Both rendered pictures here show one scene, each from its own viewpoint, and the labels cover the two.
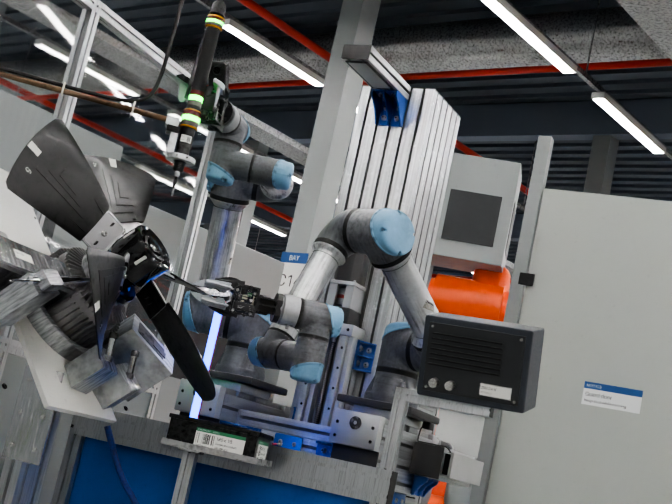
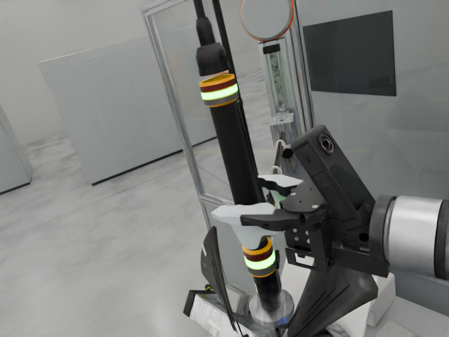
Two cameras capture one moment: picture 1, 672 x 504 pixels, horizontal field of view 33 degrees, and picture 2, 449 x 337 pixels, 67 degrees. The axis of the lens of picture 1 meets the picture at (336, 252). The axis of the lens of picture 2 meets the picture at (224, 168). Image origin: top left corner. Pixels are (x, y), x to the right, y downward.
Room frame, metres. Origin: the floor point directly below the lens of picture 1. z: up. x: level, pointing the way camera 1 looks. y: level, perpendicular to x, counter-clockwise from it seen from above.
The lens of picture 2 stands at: (2.81, 0.03, 1.87)
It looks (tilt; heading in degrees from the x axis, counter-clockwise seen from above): 22 degrees down; 119
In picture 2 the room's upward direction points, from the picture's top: 15 degrees counter-clockwise
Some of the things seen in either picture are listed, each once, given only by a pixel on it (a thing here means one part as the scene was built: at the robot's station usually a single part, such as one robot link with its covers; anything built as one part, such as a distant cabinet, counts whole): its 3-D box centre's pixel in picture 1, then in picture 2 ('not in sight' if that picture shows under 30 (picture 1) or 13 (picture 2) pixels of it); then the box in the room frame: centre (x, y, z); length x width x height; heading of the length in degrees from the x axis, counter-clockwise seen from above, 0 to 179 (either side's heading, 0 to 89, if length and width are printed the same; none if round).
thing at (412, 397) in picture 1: (443, 402); not in sight; (2.70, -0.32, 1.04); 0.24 x 0.03 x 0.03; 66
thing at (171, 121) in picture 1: (180, 140); (266, 280); (2.63, 0.41, 1.50); 0.09 x 0.07 x 0.10; 101
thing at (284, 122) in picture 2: not in sight; (284, 128); (2.52, 1.02, 1.54); 0.10 x 0.07 x 0.08; 101
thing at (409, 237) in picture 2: (221, 115); (414, 232); (2.83, 0.36, 1.64); 0.08 x 0.05 x 0.08; 75
